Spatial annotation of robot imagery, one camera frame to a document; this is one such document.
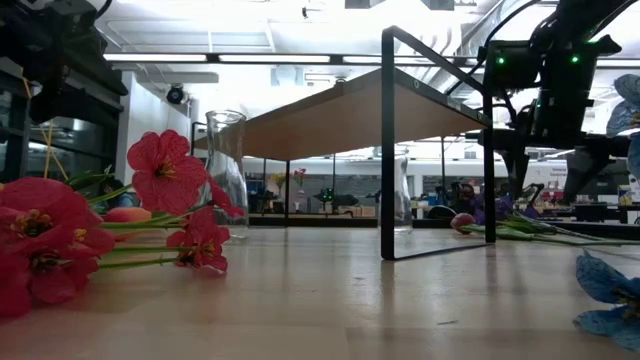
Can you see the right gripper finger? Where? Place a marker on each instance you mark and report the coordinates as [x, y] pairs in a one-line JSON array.
[[516, 170], [582, 172]]

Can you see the dark red artificial tulip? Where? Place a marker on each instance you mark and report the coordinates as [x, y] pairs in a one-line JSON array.
[[462, 223]]

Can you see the blue artificial flower bunch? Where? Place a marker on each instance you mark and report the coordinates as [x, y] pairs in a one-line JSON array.
[[600, 280]]

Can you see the clear glass vase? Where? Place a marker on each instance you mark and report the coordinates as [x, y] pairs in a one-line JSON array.
[[227, 175], [402, 190]]

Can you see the large red flower bunch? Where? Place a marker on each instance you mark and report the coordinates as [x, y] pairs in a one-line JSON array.
[[165, 170]]

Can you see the orange artificial tulip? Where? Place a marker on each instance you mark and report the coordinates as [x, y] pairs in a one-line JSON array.
[[127, 215]]

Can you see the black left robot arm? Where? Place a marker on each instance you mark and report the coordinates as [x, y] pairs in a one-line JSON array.
[[50, 60]]

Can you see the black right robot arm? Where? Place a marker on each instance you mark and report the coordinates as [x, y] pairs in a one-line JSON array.
[[565, 75]]

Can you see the background robot green light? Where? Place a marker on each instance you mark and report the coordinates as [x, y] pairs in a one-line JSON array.
[[327, 196]]

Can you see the person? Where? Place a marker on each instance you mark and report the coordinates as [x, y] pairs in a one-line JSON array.
[[114, 192]]

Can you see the wooden shelf black metal frame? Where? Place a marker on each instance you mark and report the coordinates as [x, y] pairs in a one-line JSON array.
[[350, 120]]

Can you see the black aluminium table frame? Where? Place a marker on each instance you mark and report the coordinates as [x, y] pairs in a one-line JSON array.
[[325, 221]]

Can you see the black ceiling camera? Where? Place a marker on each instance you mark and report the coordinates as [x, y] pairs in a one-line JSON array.
[[175, 94]]

